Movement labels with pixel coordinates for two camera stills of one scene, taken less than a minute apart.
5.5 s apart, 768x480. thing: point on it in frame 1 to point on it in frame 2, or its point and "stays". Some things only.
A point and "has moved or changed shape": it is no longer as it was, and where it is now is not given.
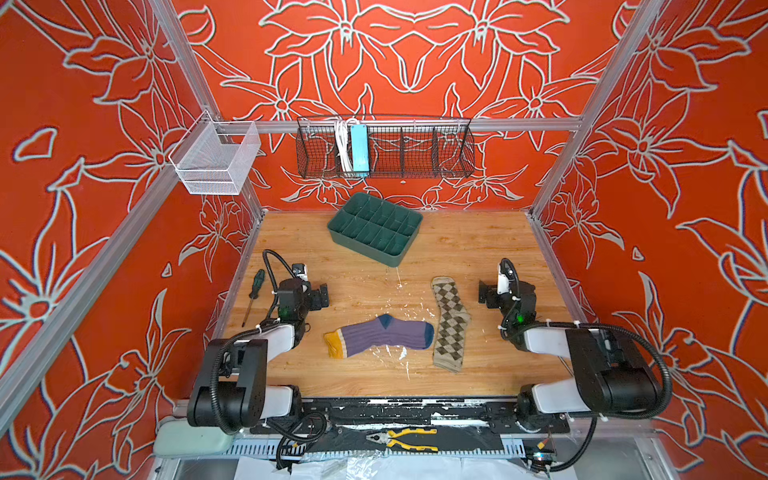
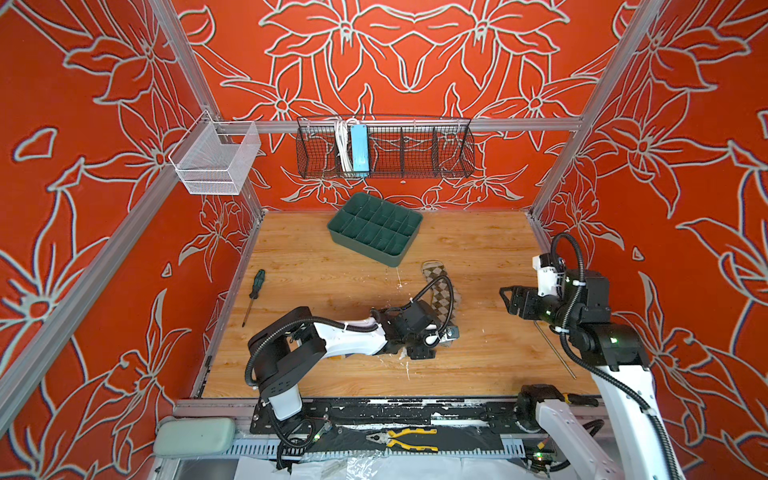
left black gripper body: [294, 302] to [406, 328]
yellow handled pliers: [386, 438] stays
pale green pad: [177, 437] stays
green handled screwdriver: [258, 280] stays
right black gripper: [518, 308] to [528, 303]
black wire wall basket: [384, 146] stays
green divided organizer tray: [382, 230] stays
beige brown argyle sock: [452, 322] has moved or changed shape
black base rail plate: [444, 415] stays
